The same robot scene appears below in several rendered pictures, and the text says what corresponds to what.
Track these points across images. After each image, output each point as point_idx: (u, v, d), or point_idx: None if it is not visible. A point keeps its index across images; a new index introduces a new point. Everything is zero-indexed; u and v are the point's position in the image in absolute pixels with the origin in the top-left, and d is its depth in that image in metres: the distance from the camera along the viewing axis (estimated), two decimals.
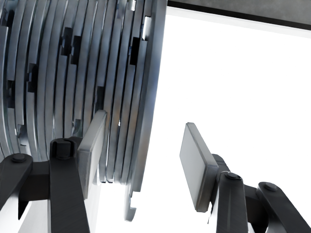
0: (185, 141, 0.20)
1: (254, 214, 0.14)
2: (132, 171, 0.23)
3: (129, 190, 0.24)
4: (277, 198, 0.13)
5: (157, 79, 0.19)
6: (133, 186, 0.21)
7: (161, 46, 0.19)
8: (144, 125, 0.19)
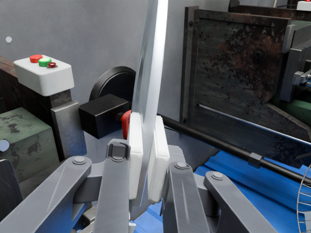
0: None
1: None
2: None
3: None
4: (225, 187, 0.13)
5: (158, 84, 0.18)
6: (133, 200, 0.20)
7: (163, 50, 0.18)
8: (145, 133, 0.18)
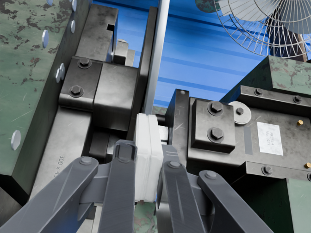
0: None
1: None
2: None
3: None
4: (219, 186, 0.13)
5: (163, 36, 0.27)
6: None
7: (167, 12, 0.27)
8: (153, 69, 0.27)
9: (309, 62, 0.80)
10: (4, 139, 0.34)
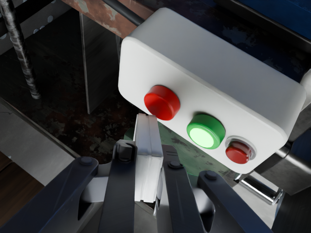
0: None
1: None
2: (283, 196, 0.59)
3: (283, 191, 0.60)
4: (219, 186, 0.13)
5: None
6: (278, 202, 0.60)
7: None
8: None
9: None
10: None
